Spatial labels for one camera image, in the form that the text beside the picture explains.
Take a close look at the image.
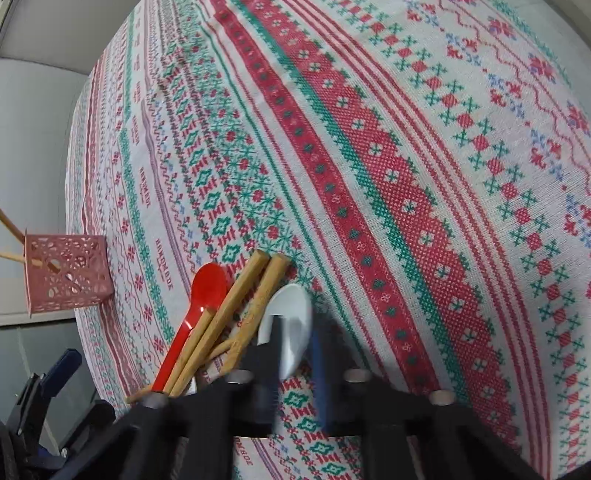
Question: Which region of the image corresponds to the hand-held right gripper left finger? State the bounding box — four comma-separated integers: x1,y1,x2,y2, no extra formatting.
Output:
51,316,284,480

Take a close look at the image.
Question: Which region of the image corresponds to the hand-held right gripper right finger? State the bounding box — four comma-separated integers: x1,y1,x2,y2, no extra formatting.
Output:
309,318,546,480

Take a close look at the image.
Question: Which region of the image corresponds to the white plastic rice paddle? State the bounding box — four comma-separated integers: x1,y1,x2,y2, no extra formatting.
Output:
257,283,315,378

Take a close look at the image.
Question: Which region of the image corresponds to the red plastic spoon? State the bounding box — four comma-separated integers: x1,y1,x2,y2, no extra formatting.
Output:
150,262,230,394

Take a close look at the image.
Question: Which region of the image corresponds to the patterned red green tablecloth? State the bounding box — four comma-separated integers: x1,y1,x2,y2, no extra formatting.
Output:
65,0,591,480

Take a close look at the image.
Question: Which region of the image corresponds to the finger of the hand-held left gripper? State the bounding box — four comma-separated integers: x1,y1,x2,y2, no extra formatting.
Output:
39,349,84,456
11,373,44,457

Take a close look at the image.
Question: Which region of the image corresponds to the pink perforated utensil basket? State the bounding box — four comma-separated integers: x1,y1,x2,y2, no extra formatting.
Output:
25,228,114,317

